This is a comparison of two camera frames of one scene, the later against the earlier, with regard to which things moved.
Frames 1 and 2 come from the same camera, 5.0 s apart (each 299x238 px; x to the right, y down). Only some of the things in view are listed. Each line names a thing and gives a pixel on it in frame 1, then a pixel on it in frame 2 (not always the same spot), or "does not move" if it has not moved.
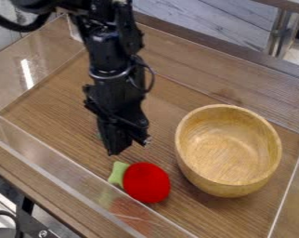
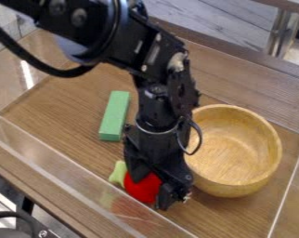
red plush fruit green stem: (144, 180) does not move
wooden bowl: (228, 146) does not move
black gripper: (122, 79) to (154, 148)
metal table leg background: (285, 33) does not move
